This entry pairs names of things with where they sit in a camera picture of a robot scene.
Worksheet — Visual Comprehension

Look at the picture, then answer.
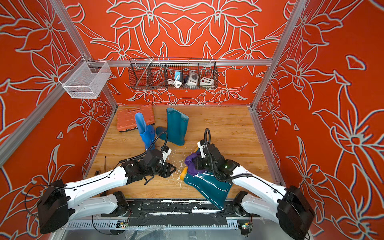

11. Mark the black wire wall basket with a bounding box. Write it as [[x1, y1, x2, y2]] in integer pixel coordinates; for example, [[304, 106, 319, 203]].
[[129, 57, 219, 90]]

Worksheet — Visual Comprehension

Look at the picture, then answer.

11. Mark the orange plastic tool case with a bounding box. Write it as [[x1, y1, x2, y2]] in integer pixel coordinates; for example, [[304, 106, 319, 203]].
[[117, 105, 156, 133]]

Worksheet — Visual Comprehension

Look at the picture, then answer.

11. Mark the white mesh wall basket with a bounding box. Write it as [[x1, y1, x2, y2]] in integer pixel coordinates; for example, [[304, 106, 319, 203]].
[[59, 62, 112, 99]]

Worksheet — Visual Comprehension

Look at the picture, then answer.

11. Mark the blue white small box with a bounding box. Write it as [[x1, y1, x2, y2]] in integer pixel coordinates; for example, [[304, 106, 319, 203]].
[[174, 71, 181, 81]]

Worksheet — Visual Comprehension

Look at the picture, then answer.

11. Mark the bright blue rubber boot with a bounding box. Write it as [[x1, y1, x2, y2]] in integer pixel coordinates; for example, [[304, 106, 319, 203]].
[[135, 113, 155, 150]]

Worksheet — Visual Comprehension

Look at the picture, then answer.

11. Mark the teal boot with yellow sole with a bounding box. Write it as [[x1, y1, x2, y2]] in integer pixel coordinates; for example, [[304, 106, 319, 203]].
[[156, 108, 190, 146]]

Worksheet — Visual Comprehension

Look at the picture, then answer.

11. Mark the purple cloth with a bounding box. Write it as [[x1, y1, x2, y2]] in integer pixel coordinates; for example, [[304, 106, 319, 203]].
[[185, 153, 201, 176]]

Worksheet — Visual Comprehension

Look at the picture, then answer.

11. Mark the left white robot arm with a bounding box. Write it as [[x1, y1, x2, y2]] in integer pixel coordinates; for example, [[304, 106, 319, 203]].
[[38, 147, 176, 234]]

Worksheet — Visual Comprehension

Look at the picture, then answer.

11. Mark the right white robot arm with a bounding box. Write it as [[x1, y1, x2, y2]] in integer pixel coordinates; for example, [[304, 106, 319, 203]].
[[194, 140, 315, 240]]

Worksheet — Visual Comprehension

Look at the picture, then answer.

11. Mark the white grey device in basket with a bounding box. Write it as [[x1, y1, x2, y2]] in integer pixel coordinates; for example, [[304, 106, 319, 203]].
[[184, 72, 199, 87]]

